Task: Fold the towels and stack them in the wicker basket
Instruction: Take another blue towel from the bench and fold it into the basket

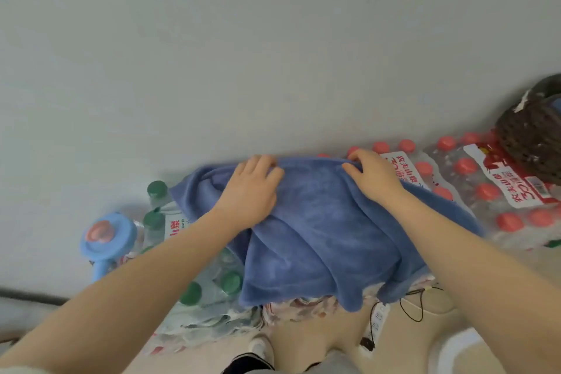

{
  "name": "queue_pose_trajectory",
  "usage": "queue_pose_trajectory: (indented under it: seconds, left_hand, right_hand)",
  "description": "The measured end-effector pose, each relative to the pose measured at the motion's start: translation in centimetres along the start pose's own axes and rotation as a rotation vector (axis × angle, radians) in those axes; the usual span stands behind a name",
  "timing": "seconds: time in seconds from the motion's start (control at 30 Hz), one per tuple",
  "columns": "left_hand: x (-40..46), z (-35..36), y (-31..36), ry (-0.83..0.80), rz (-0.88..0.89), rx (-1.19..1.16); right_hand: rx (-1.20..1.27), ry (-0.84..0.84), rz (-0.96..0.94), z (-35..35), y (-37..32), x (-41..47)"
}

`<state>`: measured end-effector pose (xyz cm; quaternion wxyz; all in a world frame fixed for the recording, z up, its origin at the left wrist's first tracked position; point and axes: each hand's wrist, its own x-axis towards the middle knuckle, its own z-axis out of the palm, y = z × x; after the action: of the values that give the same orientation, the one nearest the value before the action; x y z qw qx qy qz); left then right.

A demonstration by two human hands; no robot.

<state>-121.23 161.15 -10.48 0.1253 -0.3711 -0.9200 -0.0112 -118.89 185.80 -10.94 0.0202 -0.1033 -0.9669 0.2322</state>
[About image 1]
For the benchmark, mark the person's black striped trousers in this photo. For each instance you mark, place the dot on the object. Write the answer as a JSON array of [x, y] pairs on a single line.
[[247, 365]]

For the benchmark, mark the stack of bottled water packs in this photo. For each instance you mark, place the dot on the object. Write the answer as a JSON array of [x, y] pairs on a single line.
[[482, 194]]

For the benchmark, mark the brown woven basket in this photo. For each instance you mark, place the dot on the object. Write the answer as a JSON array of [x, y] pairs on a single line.
[[532, 141]]

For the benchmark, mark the person's grey sleeve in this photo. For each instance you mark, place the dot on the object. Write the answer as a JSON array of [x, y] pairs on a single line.
[[17, 370]]

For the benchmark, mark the person's right hand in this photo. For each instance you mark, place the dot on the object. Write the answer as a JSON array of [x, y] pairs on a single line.
[[374, 176]]

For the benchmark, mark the person's left forearm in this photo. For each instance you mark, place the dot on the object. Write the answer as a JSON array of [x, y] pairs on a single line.
[[114, 299]]

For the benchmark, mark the person's left hand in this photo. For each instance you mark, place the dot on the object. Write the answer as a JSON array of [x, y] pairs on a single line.
[[250, 198]]

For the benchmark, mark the person's right forearm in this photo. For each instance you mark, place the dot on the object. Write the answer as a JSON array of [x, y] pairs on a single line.
[[482, 281]]

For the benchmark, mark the white power strip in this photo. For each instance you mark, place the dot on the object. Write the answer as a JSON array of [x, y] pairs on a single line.
[[377, 325]]

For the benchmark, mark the blue lidded water jug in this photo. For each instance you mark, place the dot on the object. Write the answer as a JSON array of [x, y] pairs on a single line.
[[105, 238]]

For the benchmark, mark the white tower gym machine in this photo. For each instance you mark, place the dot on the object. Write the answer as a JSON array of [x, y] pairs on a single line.
[[460, 352]]

